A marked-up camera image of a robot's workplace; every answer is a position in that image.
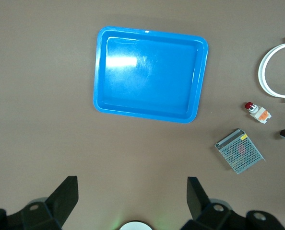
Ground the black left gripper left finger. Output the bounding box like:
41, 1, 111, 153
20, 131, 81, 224
0, 176, 79, 230

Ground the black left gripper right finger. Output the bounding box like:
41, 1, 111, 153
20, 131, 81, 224
180, 176, 285, 230

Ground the metal mesh power supply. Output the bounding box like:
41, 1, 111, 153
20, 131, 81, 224
214, 128, 266, 175

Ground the brown table mat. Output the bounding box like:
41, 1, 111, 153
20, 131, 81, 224
0, 0, 285, 230

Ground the blue plastic tray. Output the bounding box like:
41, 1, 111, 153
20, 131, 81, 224
92, 26, 209, 124

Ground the red push button switch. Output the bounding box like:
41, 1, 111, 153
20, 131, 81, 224
244, 102, 272, 125

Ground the large white half-ring clamp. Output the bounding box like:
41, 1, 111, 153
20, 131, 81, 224
258, 35, 285, 104

